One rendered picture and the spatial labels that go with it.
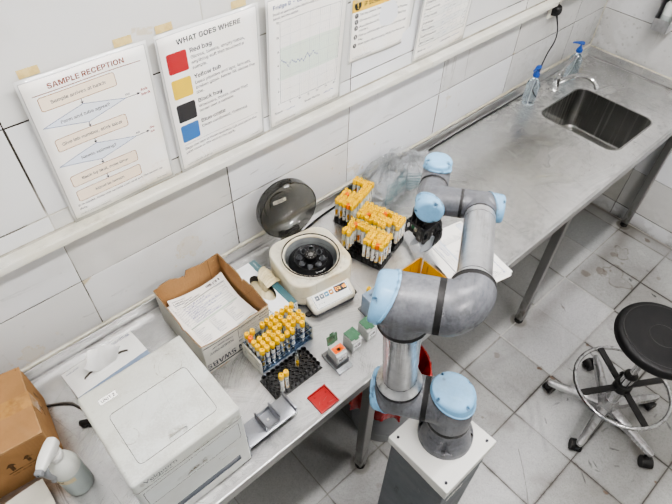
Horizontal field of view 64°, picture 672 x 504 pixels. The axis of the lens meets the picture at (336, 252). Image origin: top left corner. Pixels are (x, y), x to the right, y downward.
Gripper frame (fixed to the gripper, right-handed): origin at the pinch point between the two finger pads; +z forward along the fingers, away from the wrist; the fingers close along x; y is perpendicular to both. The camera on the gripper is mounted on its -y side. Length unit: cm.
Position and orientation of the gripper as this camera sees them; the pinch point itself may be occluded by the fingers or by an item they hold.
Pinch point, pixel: (425, 246)
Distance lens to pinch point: 170.7
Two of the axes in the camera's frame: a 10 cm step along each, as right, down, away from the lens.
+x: 6.5, 5.7, -5.0
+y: -7.6, 4.7, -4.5
